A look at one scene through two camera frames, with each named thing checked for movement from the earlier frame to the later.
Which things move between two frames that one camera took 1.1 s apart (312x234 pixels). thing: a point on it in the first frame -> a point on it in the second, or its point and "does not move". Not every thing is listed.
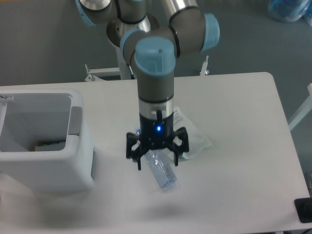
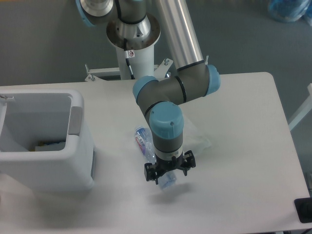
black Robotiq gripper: x=156 y=134 -> x=151 y=171
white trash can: x=28 y=116 does not move
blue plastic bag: x=290 y=10 does not move
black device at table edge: x=303 y=208 does not move
